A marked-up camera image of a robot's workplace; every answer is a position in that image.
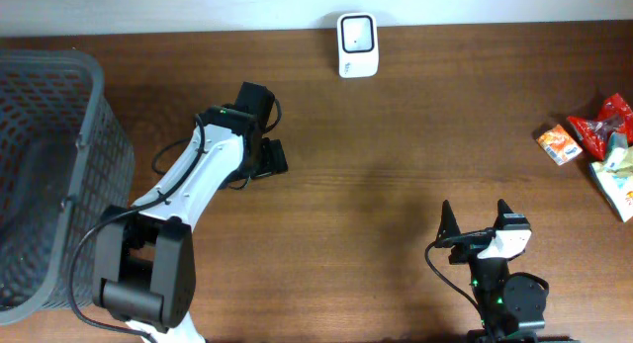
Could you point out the grey plastic lattice basket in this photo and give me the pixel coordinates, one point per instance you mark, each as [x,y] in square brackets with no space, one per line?
[64,159]

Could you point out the green tissue pack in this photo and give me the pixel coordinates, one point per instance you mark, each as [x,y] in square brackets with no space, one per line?
[617,147]

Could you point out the orange tissue pack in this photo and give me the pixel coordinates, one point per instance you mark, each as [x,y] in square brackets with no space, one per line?
[559,145]

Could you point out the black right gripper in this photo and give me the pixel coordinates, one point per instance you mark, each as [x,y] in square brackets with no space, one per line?
[473,237]

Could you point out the red Hacks candy bag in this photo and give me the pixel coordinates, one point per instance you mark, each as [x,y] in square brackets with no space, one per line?
[615,116]

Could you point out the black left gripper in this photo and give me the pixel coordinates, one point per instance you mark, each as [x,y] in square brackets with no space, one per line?
[273,157]

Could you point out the white barcode scanner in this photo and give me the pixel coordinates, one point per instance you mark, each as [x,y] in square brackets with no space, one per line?
[357,43]

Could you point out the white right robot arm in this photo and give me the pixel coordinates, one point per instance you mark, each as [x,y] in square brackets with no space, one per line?
[510,305]

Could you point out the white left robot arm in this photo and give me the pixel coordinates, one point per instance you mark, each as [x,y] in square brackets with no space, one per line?
[144,266]

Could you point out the cream wet wipes pack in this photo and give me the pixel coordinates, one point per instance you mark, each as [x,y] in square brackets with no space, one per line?
[615,181]

